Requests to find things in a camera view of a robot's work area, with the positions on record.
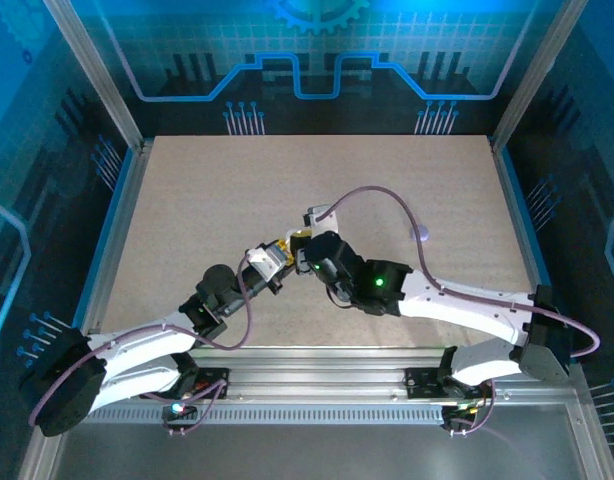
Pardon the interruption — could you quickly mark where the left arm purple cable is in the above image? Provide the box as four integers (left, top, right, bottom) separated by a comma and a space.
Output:
28, 252, 256, 437

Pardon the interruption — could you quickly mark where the blue printed backdrop panel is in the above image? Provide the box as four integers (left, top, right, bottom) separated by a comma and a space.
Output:
496, 0, 614, 451
69, 0, 563, 137
0, 0, 138, 480

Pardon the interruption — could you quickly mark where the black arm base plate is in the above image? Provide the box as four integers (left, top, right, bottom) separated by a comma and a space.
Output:
139, 367, 232, 401
400, 367, 511, 401

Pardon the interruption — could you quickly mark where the slotted metal strip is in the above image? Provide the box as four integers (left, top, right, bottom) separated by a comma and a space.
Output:
65, 405, 447, 426

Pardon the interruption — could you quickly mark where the aluminium side rail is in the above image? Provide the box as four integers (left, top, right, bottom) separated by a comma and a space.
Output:
488, 137, 571, 364
69, 139, 156, 364

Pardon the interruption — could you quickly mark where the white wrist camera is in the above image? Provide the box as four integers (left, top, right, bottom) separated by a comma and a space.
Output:
301, 202, 342, 235
245, 241, 289, 281

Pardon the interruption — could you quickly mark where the small LED circuit board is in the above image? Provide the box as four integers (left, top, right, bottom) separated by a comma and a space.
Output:
440, 402, 483, 437
161, 397, 199, 437

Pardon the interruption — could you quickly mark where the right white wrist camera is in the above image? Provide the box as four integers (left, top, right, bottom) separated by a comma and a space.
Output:
301, 202, 342, 235

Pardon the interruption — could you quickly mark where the grey metal panel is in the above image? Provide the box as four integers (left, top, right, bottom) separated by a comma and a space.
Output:
16, 389, 614, 480

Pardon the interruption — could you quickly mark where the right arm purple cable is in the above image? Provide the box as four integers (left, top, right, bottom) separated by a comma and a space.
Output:
320, 185, 602, 437

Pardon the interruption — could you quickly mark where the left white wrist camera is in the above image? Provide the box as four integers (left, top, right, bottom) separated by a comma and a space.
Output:
245, 241, 289, 281

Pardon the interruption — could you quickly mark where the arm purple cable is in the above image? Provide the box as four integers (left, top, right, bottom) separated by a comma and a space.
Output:
28, 252, 256, 437
320, 185, 602, 437

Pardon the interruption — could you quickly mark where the aluminium mounting rail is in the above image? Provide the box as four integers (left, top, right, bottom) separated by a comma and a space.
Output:
46, 346, 591, 407

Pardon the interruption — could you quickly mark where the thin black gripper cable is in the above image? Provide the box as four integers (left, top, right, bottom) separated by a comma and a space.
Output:
325, 285, 356, 305

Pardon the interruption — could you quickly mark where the aluminium frame post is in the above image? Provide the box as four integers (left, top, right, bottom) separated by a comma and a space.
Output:
41, 0, 147, 151
489, 0, 591, 151

